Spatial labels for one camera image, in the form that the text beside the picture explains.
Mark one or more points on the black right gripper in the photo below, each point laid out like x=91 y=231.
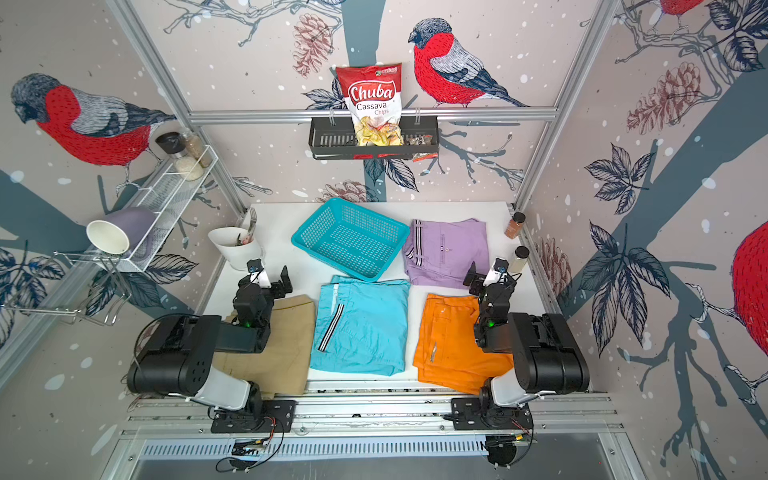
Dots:
x=489 y=288

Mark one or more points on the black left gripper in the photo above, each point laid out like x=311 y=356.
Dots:
x=267 y=288

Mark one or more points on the purple pants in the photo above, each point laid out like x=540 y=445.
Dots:
x=441 y=253

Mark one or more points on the khaki pants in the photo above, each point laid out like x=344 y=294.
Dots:
x=282 y=368

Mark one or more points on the orange pants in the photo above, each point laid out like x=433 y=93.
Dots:
x=447 y=354

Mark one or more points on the turquoise pants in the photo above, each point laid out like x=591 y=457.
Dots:
x=361 y=327

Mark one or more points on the teal plastic basket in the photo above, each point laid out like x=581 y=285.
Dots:
x=351 y=238

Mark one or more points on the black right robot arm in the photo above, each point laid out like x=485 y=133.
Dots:
x=546 y=357

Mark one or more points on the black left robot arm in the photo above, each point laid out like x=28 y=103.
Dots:
x=177 y=359

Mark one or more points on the white bottle black cap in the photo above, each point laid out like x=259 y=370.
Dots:
x=519 y=260

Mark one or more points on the white utensil cup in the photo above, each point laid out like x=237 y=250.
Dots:
x=234 y=246

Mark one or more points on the brown spice bottle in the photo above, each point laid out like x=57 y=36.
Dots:
x=515 y=225

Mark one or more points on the lilac mug on rack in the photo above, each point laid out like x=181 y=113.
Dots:
x=121 y=231

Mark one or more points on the black lidded jar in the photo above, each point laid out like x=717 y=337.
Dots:
x=172 y=143

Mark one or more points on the red cassava chips bag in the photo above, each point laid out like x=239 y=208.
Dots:
x=373 y=96

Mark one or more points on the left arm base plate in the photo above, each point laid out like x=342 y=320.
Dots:
x=270 y=415

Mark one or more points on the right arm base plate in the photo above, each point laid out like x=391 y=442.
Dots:
x=469 y=413

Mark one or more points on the white wire wall shelf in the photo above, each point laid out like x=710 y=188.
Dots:
x=166 y=194

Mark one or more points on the metal wire mug holder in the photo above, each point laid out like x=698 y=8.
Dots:
x=70 y=287

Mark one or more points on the black wire wall basket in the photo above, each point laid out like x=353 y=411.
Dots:
x=334 y=139

